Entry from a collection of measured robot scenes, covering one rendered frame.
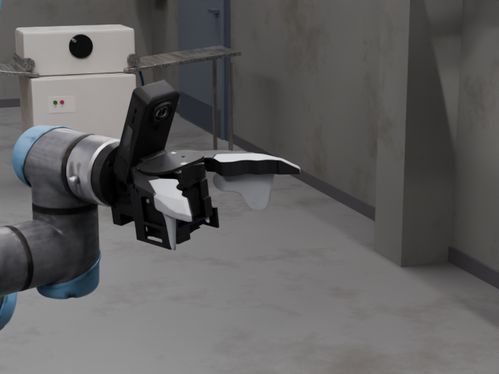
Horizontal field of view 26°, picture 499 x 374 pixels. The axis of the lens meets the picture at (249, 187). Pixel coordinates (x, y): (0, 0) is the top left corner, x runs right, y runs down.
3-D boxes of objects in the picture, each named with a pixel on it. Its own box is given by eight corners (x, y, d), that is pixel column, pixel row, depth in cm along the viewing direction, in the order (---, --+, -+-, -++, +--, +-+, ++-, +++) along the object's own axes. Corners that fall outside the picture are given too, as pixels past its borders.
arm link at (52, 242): (-4, 297, 125) (-9, 205, 122) (75, 275, 132) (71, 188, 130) (36, 315, 119) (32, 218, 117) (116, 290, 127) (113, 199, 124)
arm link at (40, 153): (63, 186, 131) (60, 116, 129) (121, 202, 124) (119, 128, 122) (8, 197, 125) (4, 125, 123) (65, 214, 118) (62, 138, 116)
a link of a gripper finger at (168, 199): (199, 265, 100) (186, 230, 108) (191, 205, 98) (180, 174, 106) (165, 270, 99) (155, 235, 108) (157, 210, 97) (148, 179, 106)
